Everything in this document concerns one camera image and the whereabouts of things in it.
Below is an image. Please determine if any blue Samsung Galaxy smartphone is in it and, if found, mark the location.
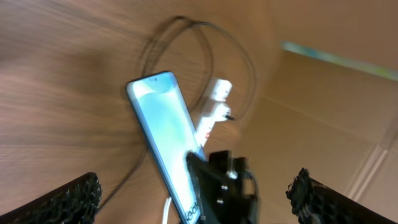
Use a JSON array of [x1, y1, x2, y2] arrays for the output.
[[126, 72, 205, 224]]

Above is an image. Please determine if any white power strip cord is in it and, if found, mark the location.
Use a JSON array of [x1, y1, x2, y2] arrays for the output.
[[161, 196, 172, 224]]

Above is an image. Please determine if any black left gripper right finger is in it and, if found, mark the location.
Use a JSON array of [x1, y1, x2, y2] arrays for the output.
[[285, 168, 396, 224]]

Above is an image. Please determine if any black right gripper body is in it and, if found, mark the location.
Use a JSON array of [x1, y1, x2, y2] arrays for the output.
[[208, 151, 259, 224]]

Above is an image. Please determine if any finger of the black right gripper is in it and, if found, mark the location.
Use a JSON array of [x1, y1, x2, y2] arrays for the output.
[[186, 152, 224, 224]]

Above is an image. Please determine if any white USB charger plug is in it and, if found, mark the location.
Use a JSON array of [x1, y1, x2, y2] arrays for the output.
[[209, 102, 231, 122]]

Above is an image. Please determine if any black USB charging cable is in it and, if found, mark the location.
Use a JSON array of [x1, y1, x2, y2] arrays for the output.
[[99, 15, 257, 212]]

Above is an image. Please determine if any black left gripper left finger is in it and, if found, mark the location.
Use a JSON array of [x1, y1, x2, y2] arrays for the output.
[[1, 172, 102, 224]]

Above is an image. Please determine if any white power strip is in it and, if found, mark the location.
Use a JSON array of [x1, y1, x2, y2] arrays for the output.
[[195, 78, 233, 147]]

